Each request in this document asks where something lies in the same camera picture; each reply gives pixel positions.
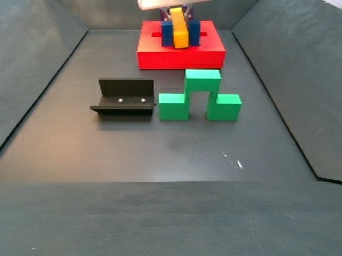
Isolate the purple U block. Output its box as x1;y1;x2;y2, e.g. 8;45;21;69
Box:
159;5;193;21

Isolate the black angle bracket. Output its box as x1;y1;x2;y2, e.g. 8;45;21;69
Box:
89;78;155;115

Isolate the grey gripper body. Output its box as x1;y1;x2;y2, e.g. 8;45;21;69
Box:
137;0;208;10

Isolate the yellow long block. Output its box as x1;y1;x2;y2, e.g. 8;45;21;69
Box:
169;7;188;49

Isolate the red slotted board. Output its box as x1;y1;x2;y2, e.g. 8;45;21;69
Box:
136;21;225;70

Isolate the dark blue U block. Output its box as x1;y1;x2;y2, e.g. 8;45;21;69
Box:
161;20;200;49

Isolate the green stepped arch block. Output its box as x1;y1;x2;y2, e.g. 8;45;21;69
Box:
157;69;241;121

